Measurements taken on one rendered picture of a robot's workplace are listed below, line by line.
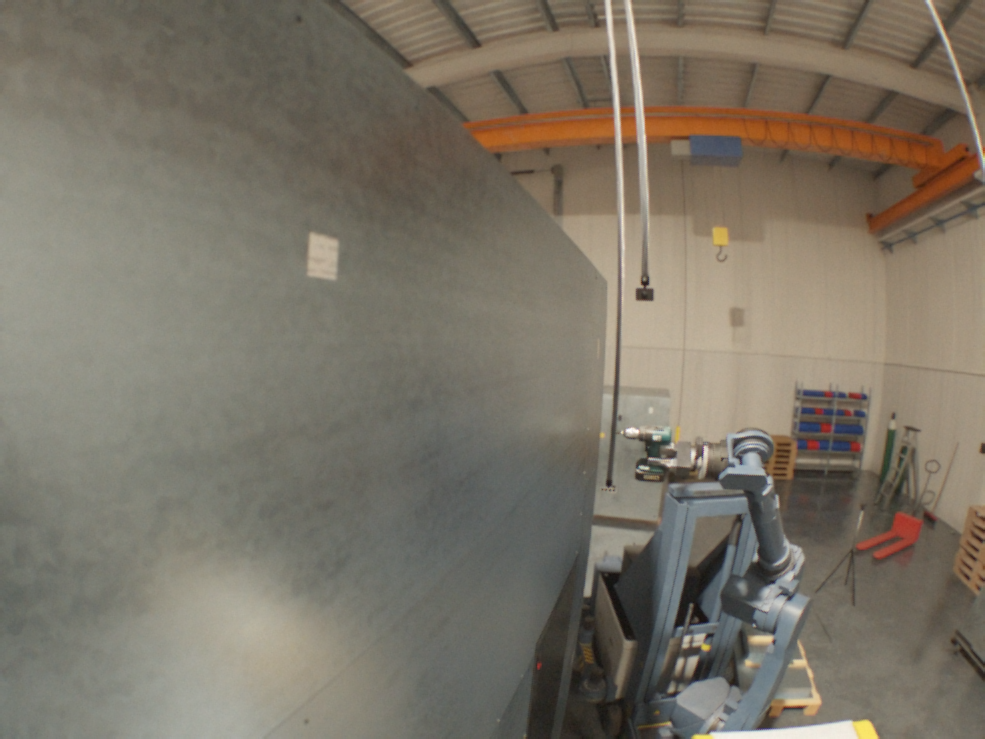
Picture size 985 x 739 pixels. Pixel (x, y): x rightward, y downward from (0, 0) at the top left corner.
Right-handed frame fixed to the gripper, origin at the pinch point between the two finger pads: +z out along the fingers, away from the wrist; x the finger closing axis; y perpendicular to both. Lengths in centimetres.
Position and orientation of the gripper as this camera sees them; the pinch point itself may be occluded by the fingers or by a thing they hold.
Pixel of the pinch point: (654, 455)
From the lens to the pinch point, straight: 163.6
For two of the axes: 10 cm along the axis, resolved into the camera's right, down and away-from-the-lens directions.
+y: 1.5, 8.4, 5.3
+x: 3.3, -5.5, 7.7
